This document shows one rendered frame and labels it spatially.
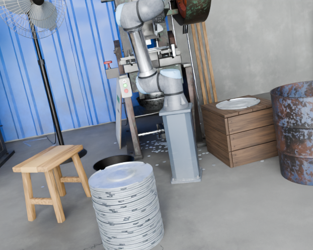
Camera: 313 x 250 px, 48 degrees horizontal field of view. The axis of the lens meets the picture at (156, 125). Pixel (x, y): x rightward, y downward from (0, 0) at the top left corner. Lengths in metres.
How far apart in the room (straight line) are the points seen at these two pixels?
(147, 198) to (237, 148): 0.91
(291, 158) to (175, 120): 0.66
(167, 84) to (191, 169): 0.53
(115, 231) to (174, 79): 0.92
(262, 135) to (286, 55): 2.27
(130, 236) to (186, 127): 0.77
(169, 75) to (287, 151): 0.76
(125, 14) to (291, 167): 1.20
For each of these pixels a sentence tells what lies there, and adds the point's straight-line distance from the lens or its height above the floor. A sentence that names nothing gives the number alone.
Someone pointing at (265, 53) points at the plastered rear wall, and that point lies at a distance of 4.37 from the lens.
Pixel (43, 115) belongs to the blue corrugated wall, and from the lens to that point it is 4.13.
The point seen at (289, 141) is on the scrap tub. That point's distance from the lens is 1.96.
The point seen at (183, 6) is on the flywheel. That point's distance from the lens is 3.05.
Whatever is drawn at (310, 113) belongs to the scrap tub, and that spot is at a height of 0.40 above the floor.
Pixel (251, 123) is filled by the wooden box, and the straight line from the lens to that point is 2.27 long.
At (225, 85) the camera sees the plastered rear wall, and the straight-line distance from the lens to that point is 4.23.
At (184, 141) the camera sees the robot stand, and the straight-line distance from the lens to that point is 2.07.
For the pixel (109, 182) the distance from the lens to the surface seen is 1.54.
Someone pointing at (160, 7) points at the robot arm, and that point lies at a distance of 1.96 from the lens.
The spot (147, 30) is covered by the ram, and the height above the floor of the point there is 0.93.
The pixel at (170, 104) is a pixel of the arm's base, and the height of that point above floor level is 0.48.
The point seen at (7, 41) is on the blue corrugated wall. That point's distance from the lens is 4.13.
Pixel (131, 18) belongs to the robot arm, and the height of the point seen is 0.99.
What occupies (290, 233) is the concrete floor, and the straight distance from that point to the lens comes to 1.63.
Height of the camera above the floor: 0.89
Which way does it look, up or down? 14 degrees down
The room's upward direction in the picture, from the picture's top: 10 degrees counter-clockwise
